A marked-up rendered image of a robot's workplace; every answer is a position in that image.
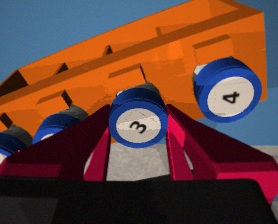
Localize blue flat mat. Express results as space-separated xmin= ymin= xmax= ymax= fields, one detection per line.
xmin=0 ymin=0 xmax=278 ymax=146

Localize orange tube rack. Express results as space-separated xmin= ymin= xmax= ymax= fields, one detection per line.
xmin=0 ymin=0 xmax=267 ymax=137

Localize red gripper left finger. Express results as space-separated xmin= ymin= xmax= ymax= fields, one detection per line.
xmin=0 ymin=104 xmax=111 ymax=181

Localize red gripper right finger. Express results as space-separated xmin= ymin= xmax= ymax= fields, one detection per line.
xmin=165 ymin=104 xmax=278 ymax=205

